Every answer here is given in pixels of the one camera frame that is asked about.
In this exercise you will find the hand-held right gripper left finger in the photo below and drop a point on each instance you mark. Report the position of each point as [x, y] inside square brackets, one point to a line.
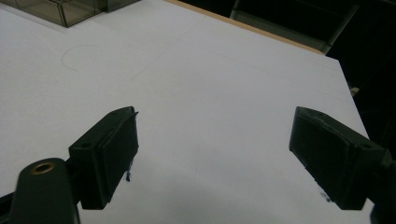
[102, 158]

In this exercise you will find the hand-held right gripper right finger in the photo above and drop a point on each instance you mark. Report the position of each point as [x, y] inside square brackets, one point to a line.
[333, 155]

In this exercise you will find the clear smoky plastic box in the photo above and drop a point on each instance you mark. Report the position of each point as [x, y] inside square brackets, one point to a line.
[63, 8]

